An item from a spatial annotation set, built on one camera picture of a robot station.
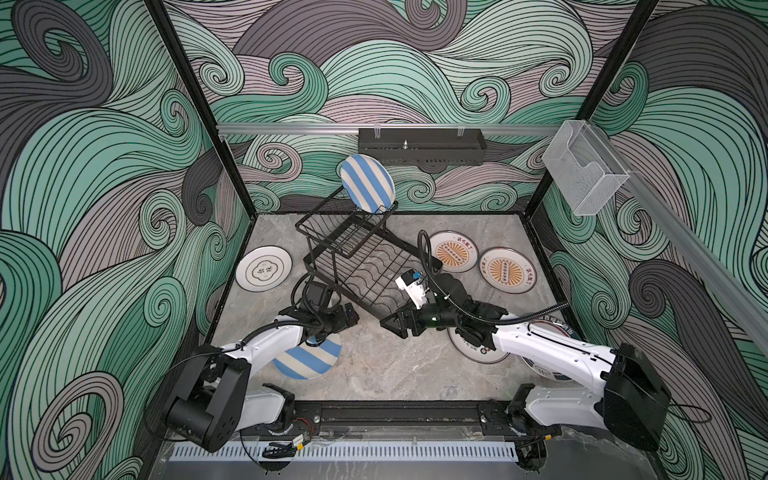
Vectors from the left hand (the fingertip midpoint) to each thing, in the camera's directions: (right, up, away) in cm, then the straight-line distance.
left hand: (348, 320), depth 88 cm
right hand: (+12, +4, -14) cm, 18 cm away
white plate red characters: (+35, -7, -8) cm, 36 cm away
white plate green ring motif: (-32, +14, +16) cm, 38 cm away
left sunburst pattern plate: (+38, +20, +19) cm, 47 cm away
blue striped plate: (-11, -10, -7) cm, 16 cm away
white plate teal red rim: (+63, -2, 0) cm, 63 cm away
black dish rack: (+2, +20, -9) cm, 22 cm away
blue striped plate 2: (+6, +41, 0) cm, 42 cm away
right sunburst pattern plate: (+55, +13, +15) cm, 59 cm away
